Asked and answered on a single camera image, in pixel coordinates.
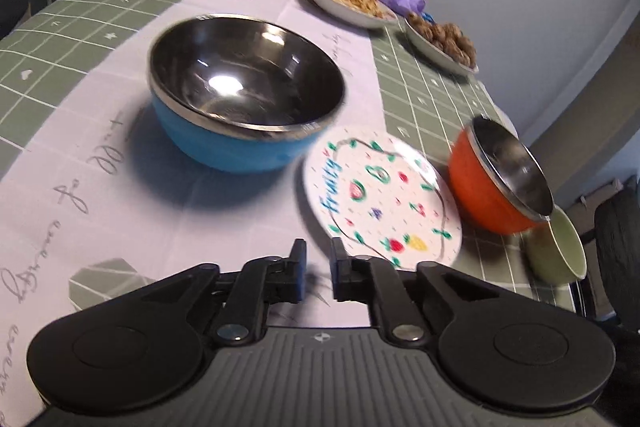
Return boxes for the white bowl with fried snacks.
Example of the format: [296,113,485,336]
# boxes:
[306,0,399,29]

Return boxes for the black wooden chair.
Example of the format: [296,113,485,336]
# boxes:
[594,190,640,323]

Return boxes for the blue steel-lined bowl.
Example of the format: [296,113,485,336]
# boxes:
[147,14,347,173]

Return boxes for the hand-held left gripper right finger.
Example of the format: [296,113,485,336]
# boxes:
[330,237,506,344]

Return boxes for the green ceramic bowl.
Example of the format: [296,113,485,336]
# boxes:
[522,207,587,284]

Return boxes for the white fruit print plate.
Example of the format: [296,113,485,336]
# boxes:
[302,126,463,271]

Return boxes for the white bowl with brown roots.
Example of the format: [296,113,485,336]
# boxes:
[404,12,479,75]

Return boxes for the orange steel-lined bowl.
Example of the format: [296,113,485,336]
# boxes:
[448,114,555,235]

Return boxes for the white printed table runner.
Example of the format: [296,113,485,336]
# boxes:
[0,0,387,427]

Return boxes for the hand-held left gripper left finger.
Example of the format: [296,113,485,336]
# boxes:
[125,238,307,344]

